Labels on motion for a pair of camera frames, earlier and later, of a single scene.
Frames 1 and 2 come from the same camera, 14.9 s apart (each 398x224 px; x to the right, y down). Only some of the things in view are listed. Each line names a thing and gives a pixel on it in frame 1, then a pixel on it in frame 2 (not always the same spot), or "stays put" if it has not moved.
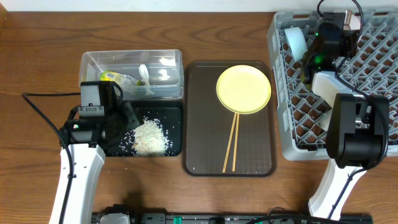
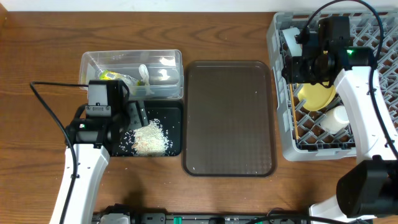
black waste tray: x=169 y=116 stays put
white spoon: x=143 y=72 stays put
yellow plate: x=244 y=89 to x=316 y=96
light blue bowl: x=297 y=44 stays put
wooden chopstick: x=229 y=141 to x=294 y=113
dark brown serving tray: x=207 y=126 stays put
